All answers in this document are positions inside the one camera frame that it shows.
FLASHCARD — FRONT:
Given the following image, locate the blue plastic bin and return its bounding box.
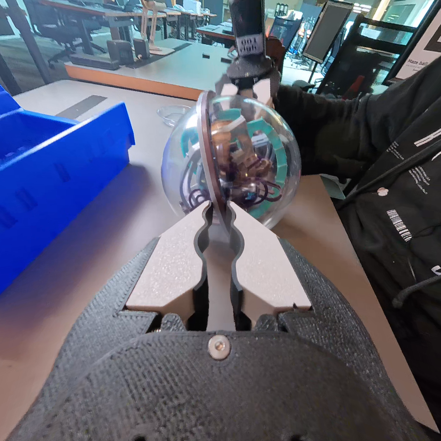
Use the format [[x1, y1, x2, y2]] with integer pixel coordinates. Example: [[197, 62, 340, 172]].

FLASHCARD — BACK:
[[0, 84, 136, 295]]

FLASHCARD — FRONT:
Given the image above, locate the white sign board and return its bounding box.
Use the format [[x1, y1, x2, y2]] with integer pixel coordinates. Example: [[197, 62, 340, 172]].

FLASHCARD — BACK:
[[396, 14, 441, 81]]

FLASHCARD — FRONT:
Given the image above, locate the grey cable slot strip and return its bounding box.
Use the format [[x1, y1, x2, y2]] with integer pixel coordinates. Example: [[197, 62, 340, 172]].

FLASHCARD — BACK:
[[55, 95, 108, 119]]

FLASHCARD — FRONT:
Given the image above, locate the person's right forearm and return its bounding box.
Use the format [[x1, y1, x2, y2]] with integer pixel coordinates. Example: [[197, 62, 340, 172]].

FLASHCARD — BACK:
[[276, 84, 383, 180]]

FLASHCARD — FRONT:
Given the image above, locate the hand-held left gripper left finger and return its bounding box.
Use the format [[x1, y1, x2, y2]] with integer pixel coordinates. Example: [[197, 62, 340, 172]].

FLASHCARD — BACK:
[[126, 201, 211, 328]]

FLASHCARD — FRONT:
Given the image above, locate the black standing monitor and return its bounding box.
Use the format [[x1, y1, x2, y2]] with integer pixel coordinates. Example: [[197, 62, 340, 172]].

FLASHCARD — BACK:
[[302, 0, 355, 64]]

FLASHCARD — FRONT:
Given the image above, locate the black box device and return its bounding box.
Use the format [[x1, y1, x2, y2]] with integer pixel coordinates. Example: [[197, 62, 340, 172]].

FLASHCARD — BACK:
[[106, 40, 134, 66], [133, 38, 151, 60]]

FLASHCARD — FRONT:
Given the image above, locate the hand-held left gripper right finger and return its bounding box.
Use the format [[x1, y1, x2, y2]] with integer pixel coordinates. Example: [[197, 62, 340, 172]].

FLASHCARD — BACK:
[[227, 201, 313, 329]]

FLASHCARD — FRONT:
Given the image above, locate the wooden stand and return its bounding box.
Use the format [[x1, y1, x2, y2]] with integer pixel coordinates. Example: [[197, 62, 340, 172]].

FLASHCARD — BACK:
[[139, 0, 176, 56]]

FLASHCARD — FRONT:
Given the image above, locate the clear maze ball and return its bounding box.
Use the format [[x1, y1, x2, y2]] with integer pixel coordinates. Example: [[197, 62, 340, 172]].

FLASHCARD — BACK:
[[161, 90, 302, 229]]

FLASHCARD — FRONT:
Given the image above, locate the grey desk orange edge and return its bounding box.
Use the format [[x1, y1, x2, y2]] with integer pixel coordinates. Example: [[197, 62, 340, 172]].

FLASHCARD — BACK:
[[65, 38, 231, 101]]

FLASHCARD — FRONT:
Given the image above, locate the black metal frame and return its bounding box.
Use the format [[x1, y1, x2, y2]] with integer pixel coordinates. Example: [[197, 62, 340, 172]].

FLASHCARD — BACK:
[[317, 0, 441, 95]]

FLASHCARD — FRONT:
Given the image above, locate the clear plastic dish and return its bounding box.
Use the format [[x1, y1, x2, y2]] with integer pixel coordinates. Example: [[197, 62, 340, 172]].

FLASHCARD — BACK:
[[157, 104, 192, 128]]

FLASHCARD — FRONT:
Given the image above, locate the flat black device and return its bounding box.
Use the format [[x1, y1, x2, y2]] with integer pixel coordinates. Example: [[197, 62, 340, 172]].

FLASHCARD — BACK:
[[69, 53, 120, 71]]

